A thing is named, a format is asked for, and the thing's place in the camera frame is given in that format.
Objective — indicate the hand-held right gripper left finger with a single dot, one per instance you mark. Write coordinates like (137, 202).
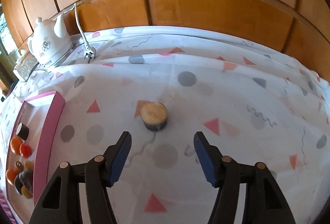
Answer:
(120, 159)

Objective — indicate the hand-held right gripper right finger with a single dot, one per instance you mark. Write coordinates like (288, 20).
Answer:
(205, 159)

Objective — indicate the orange tangerine with long stem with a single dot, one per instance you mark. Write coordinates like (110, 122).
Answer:
(11, 176)

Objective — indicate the orange carrot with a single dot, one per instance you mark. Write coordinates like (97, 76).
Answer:
(27, 192)

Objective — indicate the pink-rimmed white tray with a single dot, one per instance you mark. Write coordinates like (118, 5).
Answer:
(49, 136)

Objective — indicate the red tomato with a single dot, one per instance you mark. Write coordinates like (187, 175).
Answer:
(25, 150)

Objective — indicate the window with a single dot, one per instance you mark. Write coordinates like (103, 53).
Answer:
(4, 40)

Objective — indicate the white ceramic electric kettle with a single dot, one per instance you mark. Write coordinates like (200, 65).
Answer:
(49, 46)

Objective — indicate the reddish cloth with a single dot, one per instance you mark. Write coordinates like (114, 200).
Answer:
(4, 208)

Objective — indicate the glittery tissue box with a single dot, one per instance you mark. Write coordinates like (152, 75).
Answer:
(25, 68)

